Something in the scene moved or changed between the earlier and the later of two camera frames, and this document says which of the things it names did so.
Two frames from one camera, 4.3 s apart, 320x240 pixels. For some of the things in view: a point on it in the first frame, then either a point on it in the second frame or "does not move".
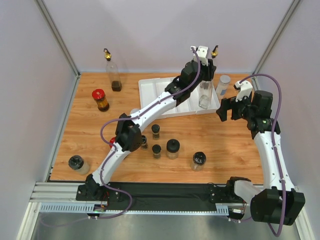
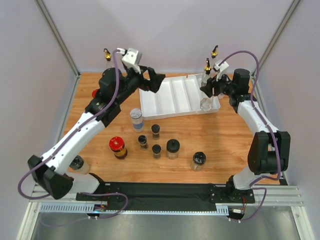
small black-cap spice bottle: (144, 145) does not move
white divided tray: (150, 88) does not move
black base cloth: (165, 196) does not move
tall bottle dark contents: (215, 52) does not move
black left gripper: (210, 69) -> (155, 81)
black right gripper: (232, 108) -> (215, 84)
